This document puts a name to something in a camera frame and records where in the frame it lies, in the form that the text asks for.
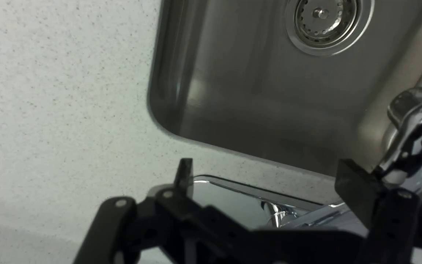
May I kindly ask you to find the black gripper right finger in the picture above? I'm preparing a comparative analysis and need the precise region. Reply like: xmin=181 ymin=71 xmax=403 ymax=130
xmin=335 ymin=159 xmax=420 ymax=264

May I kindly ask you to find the chrome sink faucet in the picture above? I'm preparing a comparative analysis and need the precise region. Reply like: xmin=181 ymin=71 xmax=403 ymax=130
xmin=186 ymin=87 xmax=422 ymax=231

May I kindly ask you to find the sink drain strainer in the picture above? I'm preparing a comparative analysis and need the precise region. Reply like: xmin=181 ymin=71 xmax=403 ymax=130
xmin=283 ymin=0 xmax=375 ymax=57

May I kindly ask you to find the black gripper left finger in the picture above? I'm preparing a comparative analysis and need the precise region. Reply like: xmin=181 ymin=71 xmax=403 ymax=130
xmin=173 ymin=158 xmax=193 ymax=203

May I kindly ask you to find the stainless steel sink basin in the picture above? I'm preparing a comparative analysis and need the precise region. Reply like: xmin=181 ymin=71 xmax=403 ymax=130
xmin=148 ymin=0 xmax=422 ymax=175

